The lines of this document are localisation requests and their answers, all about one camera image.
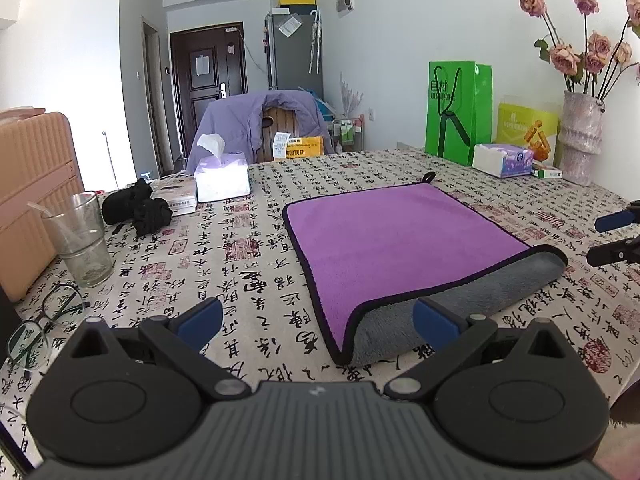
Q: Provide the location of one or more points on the grey refrigerator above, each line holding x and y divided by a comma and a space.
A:
287, 46

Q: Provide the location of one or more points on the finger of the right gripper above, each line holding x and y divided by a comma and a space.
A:
621, 251
617, 221

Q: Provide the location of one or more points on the small white box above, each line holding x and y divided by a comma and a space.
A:
178, 192

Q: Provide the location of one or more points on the purple and grey towel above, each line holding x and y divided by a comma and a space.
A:
369, 256

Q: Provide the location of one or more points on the pink ribbed suitcase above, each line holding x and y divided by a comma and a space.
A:
38, 165

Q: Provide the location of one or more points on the open purple tissue pack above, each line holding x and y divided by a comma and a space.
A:
220, 175

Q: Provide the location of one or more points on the wooden chair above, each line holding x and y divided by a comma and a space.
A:
274, 120

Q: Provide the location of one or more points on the yellow box on refrigerator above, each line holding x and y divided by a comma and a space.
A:
297, 2

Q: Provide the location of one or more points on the black frame eyeglasses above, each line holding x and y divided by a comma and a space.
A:
29, 347

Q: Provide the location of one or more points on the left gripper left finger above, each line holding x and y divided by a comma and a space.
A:
177, 343

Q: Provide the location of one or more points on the green white medicine box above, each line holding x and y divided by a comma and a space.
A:
542, 171

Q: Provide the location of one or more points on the yellow paper package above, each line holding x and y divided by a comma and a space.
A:
287, 146

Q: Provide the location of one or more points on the dark brown entrance door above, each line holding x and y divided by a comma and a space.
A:
208, 64

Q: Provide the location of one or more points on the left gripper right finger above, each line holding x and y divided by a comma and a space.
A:
458, 342

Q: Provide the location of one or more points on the green paper shopping bag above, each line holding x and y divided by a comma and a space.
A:
459, 109

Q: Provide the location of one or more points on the black cloth bundle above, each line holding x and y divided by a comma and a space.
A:
136, 204

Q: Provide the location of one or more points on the purple puffer jacket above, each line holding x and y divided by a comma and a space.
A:
238, 120

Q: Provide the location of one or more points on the sealed purple tissue pack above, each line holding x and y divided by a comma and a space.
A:
503, 160

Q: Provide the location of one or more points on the yellow gift bag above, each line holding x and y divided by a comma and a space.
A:
528, 127

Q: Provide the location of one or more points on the white umbrella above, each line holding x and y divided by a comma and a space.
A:
316, 40

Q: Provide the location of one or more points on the pink textured vase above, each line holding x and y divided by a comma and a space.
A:
580, 137

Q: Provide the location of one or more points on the clear drinking glass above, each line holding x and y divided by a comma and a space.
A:
76, 230

